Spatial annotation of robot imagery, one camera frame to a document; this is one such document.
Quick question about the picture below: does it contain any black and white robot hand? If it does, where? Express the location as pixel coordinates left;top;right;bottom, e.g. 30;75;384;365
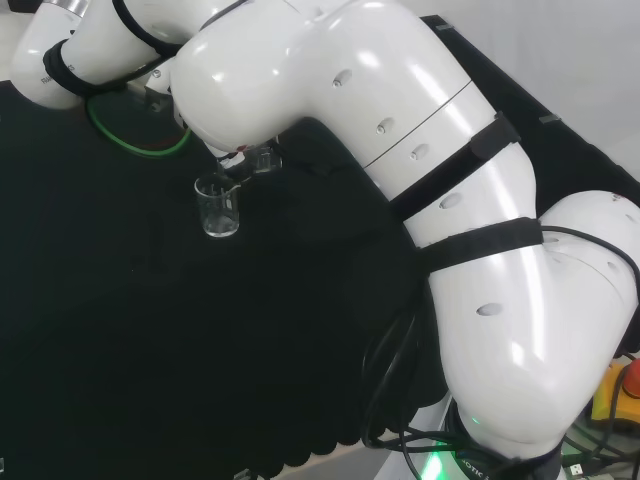
213;143;285;179

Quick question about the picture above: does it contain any clear glass beaker with water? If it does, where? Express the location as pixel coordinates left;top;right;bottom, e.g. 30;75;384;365
242;149;282;177

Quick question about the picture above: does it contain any black scalloped bench cloth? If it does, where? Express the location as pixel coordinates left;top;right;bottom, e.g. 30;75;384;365
0;14;640;480

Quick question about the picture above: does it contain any yellow emergency stop button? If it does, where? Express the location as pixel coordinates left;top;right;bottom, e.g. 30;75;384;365
591;355;640;432

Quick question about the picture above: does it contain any green cable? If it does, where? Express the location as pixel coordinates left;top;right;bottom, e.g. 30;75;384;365
83;91;194;160

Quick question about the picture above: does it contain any black base cable bundle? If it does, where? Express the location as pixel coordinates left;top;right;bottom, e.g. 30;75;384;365
358;299;640;480

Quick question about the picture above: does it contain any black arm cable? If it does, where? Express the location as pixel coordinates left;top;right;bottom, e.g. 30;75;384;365
538;224;640;286

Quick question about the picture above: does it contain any black robot base ring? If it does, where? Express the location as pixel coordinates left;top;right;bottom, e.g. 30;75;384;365
439;399;569;480

